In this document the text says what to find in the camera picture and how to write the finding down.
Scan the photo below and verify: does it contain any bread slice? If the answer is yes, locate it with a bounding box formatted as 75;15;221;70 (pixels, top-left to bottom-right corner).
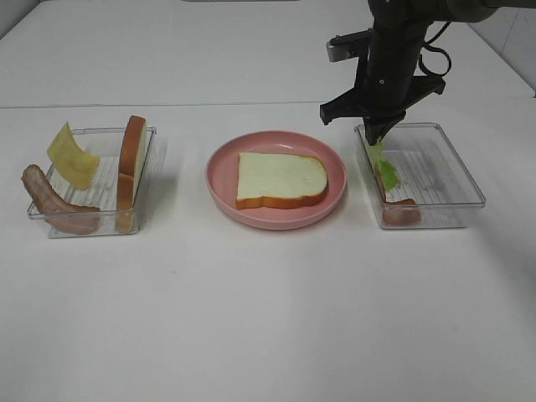
116;116;147;233
235;152;328;209

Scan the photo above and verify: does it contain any pink round plate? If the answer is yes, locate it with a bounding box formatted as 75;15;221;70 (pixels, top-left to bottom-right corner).
205;131;348;230

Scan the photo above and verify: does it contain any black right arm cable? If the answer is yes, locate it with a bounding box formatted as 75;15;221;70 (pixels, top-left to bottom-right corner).
416;18;453;79

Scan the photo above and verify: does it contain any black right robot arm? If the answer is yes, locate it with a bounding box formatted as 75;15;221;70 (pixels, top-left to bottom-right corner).
320;1;512;145

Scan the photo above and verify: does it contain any right clear plastic container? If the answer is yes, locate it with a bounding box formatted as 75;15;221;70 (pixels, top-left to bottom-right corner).
354;122;486;229

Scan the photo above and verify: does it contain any bacon strip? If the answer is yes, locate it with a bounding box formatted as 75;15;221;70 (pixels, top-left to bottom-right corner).
374;163;422;227
21;164;101;235

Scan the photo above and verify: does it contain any clear plastic container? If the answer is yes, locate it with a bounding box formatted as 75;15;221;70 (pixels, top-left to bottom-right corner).
354;122;486;229
27;126;165;238

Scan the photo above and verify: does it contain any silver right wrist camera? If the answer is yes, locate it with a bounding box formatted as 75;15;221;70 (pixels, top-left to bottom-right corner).
326;29;372;63

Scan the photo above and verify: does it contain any left clear plastic container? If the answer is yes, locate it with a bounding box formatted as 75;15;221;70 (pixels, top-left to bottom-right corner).
27;126;165;238

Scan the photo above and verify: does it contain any green lettuce leaf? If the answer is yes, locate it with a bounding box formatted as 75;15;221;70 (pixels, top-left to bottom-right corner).
365;142;399;193

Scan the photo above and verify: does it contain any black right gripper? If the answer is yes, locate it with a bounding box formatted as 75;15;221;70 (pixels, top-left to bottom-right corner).
320;24;446;146

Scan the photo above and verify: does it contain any yellow cheese slice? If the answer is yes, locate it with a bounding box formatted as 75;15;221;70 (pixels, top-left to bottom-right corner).
47;122;101;190

